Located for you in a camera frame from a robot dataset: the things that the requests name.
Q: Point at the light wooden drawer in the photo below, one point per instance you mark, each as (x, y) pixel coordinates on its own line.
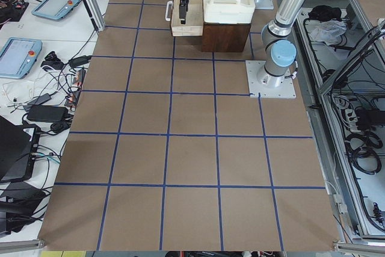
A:
(193, 25)

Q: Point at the white plastic tray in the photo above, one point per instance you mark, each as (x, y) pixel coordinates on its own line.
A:
(228, 11)

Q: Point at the dark brown wooden cabinet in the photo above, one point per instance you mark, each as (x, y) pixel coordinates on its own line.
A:
(224, 37)

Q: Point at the blue teach pendant far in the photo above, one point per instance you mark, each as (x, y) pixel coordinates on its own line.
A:
(55, 9)

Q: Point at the blue teach pendant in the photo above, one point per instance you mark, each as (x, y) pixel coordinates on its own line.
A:
(55, 9)
(18, 55)

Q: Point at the white cloth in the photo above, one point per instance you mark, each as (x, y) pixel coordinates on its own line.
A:
(329, 32)

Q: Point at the blue teach pendant near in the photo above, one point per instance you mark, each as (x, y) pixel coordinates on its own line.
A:
(18, 55)

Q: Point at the black power adapter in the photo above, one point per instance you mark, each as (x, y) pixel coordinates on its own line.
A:
(48, 114)

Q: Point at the black laptop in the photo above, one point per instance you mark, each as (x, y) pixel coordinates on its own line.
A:
(18, 146)

